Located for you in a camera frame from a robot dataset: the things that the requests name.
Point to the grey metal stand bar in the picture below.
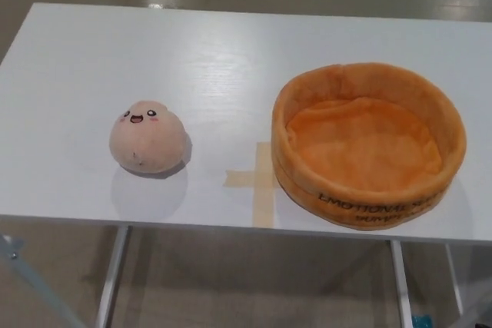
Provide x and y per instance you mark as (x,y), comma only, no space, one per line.
(23,266)

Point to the orange plush round basket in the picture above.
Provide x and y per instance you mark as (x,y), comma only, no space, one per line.
(369,143)

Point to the pink round plush toy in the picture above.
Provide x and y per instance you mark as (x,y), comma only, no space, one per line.
(148,143)

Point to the beige masking tape cross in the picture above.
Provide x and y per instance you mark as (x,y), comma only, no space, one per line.
(261,182)

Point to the teal tape piece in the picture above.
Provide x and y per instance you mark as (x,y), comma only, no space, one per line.
(419,322)

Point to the white metal table leg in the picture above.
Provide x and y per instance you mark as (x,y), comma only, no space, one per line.
(454,278)
(401,285)
(111,278)

